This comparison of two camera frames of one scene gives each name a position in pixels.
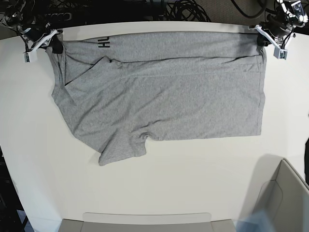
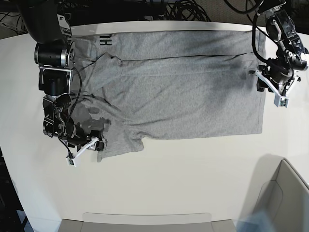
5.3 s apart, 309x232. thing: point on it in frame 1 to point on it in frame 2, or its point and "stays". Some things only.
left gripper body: (39, 34) to (77, 136)
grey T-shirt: (115, 89) stays
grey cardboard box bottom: (178, 222) stays
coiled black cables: (186, 10) stays
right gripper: (276, 28) to (281, 78)
